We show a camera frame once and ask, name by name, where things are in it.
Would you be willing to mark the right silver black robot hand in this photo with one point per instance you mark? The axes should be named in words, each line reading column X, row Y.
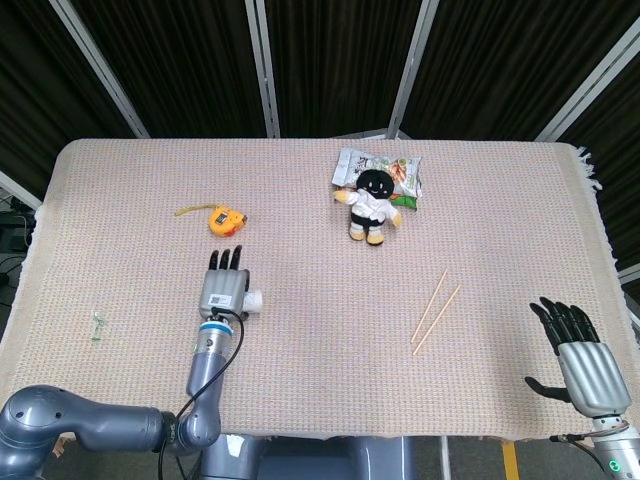
column 592, row 375

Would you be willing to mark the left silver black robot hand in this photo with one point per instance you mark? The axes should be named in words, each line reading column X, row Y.
column 222, row 292

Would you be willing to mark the white printed paper cup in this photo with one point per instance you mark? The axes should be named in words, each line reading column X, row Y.
column 255, row 301

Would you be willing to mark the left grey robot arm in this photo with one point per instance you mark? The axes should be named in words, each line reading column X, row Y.
column 100, row 425

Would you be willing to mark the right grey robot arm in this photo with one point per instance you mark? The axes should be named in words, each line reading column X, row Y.
column 617, row 450

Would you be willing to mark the orange tape measure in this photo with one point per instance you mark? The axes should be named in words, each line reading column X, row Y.
column 222, row 221

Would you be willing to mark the beige woven tablecloth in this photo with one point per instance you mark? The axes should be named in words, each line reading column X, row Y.
column 320, row 380

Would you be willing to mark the black plush doll white robe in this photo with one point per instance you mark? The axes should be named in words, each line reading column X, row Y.
column 372, row 207

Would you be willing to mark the grey robot torso base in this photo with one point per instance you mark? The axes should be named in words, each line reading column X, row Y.
column 310, row 457

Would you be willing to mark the green snack bag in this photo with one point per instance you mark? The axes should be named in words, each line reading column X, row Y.
column 406, row 202

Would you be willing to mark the silver snack bag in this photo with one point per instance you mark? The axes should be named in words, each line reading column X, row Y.
column 405, row 172

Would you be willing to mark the dark pleated curtain panel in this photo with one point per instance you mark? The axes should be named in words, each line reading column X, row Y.
column 35, row 100
column 500, row 65
column 175, row 65
column 340, row 65

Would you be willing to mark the grey partition frame post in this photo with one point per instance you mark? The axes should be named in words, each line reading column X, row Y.
column 100, row 70
column 412, row 70
column 264, row 70
column 20, row 190
column 630, row 274
column 590, row 85

